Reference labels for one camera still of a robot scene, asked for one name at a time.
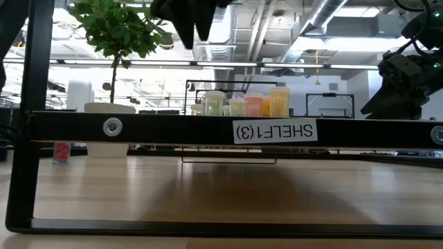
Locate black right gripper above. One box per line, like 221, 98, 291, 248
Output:
360, 51, 443, 120

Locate black aluminium table frame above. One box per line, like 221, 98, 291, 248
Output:
126, 147, 443, 170

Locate salmon pink pill bottle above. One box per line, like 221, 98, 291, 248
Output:
244, 92, 264, 118

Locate clear bottle yellow pills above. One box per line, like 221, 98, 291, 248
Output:
204, 90, 226, 117

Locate yellow hanging cord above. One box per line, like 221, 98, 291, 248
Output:
314, 50, 321, 86

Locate black hanging ceiling lamp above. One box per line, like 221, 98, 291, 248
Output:
159, 32, 176, 50

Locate black metal frame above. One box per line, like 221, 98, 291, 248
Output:
305, 92, 356, 120

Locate white shelf label sticker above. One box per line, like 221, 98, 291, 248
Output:
232, 117, 318, 145

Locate pale yellow pill bottle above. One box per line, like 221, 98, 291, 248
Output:
228, 98, 246, 117

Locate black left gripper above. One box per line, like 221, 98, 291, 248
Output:
151, 0, 233, 50

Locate small green leafy tree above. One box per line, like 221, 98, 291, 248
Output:
69, 0, 168, 104

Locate clear bottle red pills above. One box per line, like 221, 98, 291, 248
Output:
53, 142, 71, 165

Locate silver round bolt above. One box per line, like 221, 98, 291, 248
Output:
430, 124, 443, 146
102, 116, 123, 137

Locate silver spiral air duct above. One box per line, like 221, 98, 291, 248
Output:
197, 2, 236, 111

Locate tall yellow pill bottle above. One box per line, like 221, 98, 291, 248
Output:
269, 86, 291, 118

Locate white round plant pot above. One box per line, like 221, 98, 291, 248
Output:
83, 102, 136, 159

